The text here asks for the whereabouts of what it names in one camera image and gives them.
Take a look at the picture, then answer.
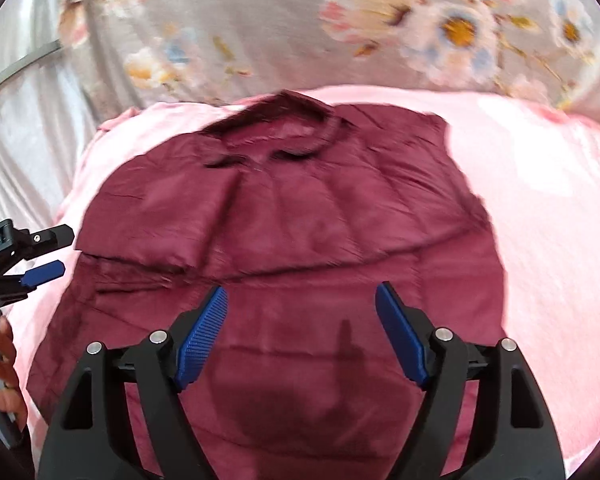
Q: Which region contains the grey floral blanket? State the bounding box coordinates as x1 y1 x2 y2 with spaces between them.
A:
55 0 600 136

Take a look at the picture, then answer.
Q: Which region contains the pink printed blanket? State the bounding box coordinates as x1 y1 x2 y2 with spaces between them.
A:
5 85 600 480

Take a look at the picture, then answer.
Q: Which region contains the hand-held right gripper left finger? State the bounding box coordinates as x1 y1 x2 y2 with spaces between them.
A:
37 285 230 480

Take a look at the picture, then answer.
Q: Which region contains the white cloth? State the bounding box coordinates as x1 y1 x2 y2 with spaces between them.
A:
0 0 103 223

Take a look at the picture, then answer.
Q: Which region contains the maroon puffer jacket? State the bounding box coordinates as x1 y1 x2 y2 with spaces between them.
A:
27 89 511 480

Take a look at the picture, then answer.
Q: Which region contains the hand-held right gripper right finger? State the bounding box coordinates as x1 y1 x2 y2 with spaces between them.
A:
374 281 567 480

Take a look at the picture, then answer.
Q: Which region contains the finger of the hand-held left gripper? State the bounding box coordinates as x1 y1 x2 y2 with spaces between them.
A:
0 260 67 307
25 225 75 260

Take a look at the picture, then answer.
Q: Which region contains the person's left hand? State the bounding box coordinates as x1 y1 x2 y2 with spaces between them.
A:
0 317 29 431

